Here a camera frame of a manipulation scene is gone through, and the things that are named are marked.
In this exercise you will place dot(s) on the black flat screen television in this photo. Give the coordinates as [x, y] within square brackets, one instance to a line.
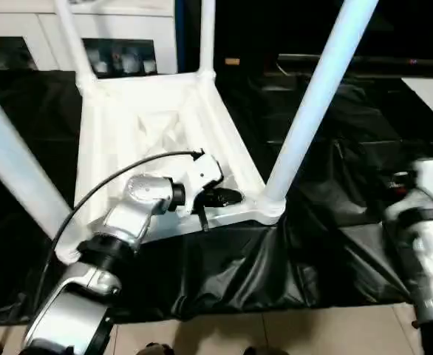
[401, 29]

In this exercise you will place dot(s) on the white plastic table top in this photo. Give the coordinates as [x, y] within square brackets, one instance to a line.
[150, 126]

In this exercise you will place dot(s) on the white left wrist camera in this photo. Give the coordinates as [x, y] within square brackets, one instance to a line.
[202, 177]

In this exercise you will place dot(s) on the small tan box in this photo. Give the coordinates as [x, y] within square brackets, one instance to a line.
[233, 61]

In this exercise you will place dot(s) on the dark robot torso part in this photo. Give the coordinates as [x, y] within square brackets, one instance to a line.
[156, 350]

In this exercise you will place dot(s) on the white glass-door cabinet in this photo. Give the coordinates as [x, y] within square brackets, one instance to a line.
[54, 29]

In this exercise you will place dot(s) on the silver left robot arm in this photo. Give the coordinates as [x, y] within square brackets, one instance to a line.
[120, 237]

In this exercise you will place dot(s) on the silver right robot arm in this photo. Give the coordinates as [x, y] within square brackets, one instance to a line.
[423, 259]

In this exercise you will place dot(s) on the black plastic mat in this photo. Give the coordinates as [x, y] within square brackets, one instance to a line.
[349, 237]

